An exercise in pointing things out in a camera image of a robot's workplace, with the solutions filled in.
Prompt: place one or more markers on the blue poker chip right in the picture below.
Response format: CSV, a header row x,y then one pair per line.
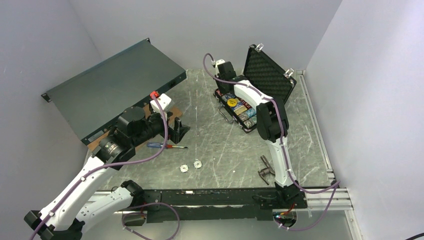
x,y
197,164

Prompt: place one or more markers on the yellow blue card deck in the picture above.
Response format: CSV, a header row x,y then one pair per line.
x,y
239,109

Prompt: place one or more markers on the blue red screwdriver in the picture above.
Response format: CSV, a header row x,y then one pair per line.
x,y
167,146

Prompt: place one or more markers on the yellow big blind button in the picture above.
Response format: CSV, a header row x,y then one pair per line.
x,y
232,102

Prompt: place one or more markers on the blue poker chip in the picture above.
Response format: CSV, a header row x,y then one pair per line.
x,y
184,168
197,164

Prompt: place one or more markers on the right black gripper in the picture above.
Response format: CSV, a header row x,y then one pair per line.
x,y
220,89

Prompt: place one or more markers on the blue poker chip left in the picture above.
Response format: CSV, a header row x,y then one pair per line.
x,y
184,168

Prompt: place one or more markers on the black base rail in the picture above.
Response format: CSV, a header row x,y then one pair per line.
x,y
260,203

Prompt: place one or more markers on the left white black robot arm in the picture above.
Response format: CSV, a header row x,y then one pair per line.
x,y
69,216

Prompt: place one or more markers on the dark grey rack server chassis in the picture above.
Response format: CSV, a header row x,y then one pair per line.
x,y
92,100

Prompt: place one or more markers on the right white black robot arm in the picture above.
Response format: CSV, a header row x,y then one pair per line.
x,y
272,126

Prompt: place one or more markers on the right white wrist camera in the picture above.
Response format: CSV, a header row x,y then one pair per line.
x,y
216,65

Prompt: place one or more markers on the black poker chip case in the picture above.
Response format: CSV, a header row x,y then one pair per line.
x,y
264,74

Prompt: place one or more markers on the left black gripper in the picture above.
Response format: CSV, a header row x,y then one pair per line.
x,y
176,134

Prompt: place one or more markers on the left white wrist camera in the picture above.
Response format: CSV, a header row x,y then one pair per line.
x,y
160,102

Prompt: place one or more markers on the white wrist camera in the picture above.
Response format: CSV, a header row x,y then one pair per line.
x,y
160,102
216,65

